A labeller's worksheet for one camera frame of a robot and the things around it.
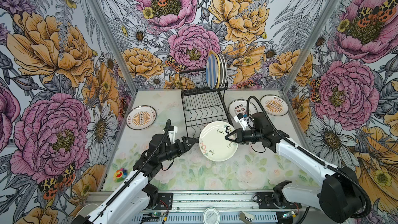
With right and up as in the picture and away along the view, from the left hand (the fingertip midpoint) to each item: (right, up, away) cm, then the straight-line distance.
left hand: (193, 147), depth 77 cm
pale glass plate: (+10, 0, +3) cm, 10 cm away
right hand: (+16, +2, 0) cm, 16 cm away
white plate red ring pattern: (+31, +19, +37) cm, 52 cm away
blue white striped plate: (+10, +40, +16) cm, 44 cm away
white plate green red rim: (+15, +39, +6) cm, 42 cm away
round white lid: (+8, -25, -11) cm, 29 cm away
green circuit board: (-17, -29, -5) cm, 34 cm away
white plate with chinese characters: (+16, +39, +6) cm, 43 cm away
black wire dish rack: (+4, +20, +34) cm, 40 cm away
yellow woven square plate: (+11, +52, +17) cm, 56 cm away
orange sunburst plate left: (-37, +12, +28) cm, 48 cm away
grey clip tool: (+23, -28, -8) cm, 38 cm away
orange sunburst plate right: (+55, +20, +35) cm, 69 cm away
